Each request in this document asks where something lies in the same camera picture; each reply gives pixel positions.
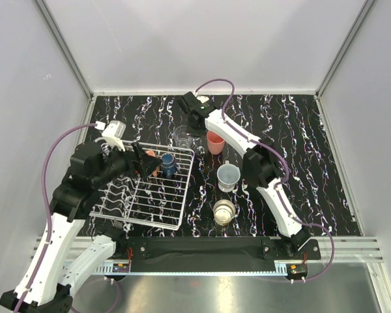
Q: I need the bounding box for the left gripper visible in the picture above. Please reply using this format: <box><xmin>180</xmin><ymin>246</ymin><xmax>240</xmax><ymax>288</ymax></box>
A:
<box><xmin>92</xmin><ymin>138</ymin><xmax>163</xmax><ymax>188</ymax></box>

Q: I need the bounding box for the salmon ceramic mug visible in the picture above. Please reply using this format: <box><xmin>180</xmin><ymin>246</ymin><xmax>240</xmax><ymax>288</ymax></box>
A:
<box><xmin>145</xmin><ymin>150</ymin><xmax>161</xmax><ymax>177</ymax></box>

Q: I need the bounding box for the dark blue glass mug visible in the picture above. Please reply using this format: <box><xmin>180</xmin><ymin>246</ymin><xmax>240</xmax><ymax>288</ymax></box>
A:
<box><xmin>161</xmin><ymin>153</ymin><xmax>177</xmax><ymax>179</ymax></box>

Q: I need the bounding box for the clear glass tumbler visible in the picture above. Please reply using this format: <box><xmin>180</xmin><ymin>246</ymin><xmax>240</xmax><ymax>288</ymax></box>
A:
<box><xmin>173</xmin><ymin>125</ymin><xmax>193</xmax><ymax>149</ymax></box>

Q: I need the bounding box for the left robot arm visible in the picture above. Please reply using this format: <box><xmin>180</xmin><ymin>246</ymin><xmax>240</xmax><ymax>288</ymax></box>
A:
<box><xmin>0</xmin><ymin>142</ymin><xmax>161</xmax><ymax>312</ymax></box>

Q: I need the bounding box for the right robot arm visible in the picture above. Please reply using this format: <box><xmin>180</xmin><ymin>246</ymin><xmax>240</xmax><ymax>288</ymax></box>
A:
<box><xmin>177</xmin><ymin>92</ymin><xmax>310</xmax><ymax>259</ymax></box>

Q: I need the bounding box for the pink plastic cup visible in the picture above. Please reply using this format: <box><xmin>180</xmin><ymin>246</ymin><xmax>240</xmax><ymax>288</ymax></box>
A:
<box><xmin>206</xmin><ymin>131</ymin><xmax>225</xmax><ymax>155</ymax></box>

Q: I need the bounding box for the light blue plastic cup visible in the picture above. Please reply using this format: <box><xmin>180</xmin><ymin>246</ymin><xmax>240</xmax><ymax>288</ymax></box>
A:
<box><xmin>216</xmin><ymin>160</ymin><xmax>240</xmax><ymax>192</ymax></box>

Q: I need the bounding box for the steel metal cup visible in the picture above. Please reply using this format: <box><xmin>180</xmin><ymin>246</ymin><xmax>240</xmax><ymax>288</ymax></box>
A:
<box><xmin>213</xmin><ymin>200</ymin><xmax>236</xmax><ymax>226</ymax></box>

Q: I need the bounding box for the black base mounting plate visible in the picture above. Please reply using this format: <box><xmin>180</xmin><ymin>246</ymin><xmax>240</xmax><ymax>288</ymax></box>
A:
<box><xmin>116</xmin><ymin>237</ymin><xmax>321</xmax><ymax>273</ymax></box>

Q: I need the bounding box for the white wire dish rack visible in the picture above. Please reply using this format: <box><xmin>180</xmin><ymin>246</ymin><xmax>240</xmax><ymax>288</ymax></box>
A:
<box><xmin>90</xmin><ymin>142</ymin><xmax>195</xmax><ymax>231</ymax></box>

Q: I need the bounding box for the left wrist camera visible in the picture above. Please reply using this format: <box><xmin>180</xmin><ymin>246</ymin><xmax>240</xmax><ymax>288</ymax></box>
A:
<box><xmin>95</xmin><ymin>121</ymin><xmax>126</xmax><ymax>152</ymax></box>

